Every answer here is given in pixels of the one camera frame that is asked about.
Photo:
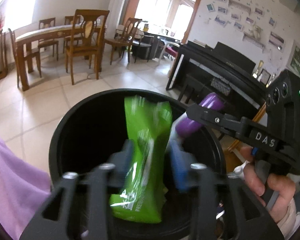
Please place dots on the black upright piano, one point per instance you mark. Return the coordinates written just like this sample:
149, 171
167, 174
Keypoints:
222, 70

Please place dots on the green snack packet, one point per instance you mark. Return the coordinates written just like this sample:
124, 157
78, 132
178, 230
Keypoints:
143, 195

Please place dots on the purple tablecloth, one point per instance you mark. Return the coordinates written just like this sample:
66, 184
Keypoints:
23, 189

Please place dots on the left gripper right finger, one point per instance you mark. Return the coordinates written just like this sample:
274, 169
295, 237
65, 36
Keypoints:
243, 214

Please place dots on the wooden dining table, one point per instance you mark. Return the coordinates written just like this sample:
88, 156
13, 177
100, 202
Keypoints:
30, 42

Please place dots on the black trash bin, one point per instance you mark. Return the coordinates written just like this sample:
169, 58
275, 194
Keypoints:
95, 128

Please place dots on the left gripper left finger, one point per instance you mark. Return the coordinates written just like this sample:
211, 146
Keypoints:
79, 208

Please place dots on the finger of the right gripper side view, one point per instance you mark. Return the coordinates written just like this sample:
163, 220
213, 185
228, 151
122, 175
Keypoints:
224, 123

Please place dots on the white standing air conditioner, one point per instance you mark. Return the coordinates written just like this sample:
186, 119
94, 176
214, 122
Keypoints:
115, 10

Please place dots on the wooden chair near front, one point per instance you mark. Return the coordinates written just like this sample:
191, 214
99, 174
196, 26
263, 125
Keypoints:
87, 39

